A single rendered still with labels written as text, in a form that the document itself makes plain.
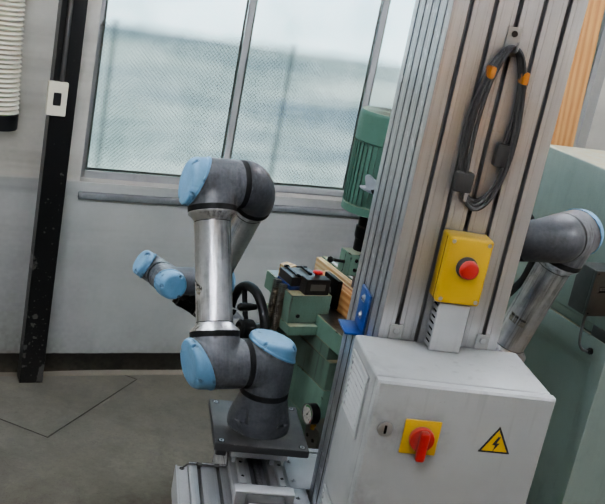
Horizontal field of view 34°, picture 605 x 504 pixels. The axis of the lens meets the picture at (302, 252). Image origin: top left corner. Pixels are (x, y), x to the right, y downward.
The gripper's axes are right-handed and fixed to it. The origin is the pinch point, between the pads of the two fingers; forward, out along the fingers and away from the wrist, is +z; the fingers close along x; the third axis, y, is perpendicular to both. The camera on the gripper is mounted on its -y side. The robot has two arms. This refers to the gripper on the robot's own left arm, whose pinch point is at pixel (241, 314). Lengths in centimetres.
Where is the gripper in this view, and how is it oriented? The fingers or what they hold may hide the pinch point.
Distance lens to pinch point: 282.4
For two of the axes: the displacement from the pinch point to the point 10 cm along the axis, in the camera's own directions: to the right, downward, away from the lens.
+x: 4.3, 2.5, -8.7
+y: -5.6, 8.3, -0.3
